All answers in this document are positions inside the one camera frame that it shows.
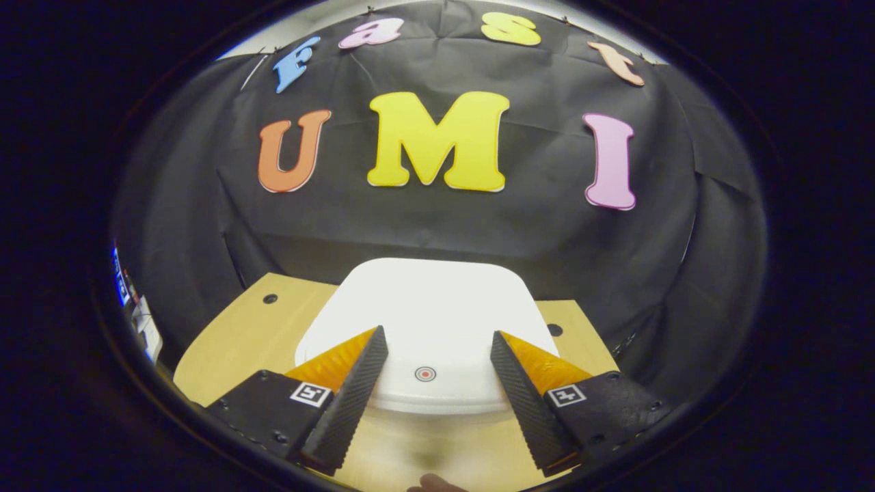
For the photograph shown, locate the white desktop garbage bin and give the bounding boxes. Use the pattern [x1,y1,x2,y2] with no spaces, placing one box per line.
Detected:
[294,258,561,415]

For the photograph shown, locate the white side table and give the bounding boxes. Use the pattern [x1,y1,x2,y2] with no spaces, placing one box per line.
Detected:
[132,296,165,363]

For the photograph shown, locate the wooden desktop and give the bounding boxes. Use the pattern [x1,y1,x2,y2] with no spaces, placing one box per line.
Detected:
[173,273,619,491]

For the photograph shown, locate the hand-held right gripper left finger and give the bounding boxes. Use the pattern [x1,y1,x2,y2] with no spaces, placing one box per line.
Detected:
[204,326,390,477]

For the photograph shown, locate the computer monitor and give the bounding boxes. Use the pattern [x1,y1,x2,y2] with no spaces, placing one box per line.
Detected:
[111,246,132,307]

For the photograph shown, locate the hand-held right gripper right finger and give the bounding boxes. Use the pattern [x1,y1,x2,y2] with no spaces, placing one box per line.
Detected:
[489,330,675,478]

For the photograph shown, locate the black backdrop cloth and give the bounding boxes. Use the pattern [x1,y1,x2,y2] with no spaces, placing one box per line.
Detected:
[113,0,766,404]

